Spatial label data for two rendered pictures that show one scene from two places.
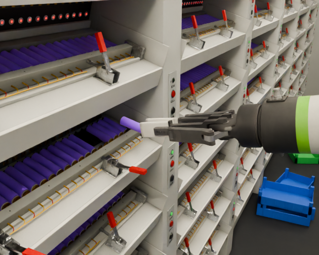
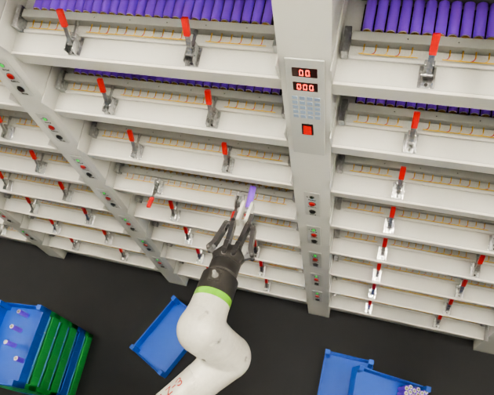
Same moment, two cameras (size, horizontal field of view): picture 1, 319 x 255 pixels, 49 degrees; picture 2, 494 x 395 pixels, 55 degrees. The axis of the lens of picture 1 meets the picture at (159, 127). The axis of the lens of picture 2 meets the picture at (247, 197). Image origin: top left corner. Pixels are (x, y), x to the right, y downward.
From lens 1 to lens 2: 1.26 m
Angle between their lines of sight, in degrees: 72
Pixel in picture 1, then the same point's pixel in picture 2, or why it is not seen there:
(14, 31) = not seen: hidden behind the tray
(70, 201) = (201, 194)
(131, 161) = (259, 208)
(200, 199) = (408, 280)
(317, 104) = (196, 297)
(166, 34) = (298, 172)
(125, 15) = not seen: hidden behind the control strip
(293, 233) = not seen: outside the picture
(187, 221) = (365, 275)
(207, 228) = (426, 305)
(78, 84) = (208, 157)
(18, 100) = (167, 148)
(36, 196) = (185, 179)
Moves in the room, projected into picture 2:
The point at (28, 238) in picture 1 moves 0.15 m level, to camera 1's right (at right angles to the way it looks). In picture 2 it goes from (169, 192) to (176, 233)
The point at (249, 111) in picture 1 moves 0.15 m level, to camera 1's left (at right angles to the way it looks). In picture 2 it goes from (213, 262) to (203, 210)
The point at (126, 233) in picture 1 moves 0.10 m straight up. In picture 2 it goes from (263, 231) to (259, 217)
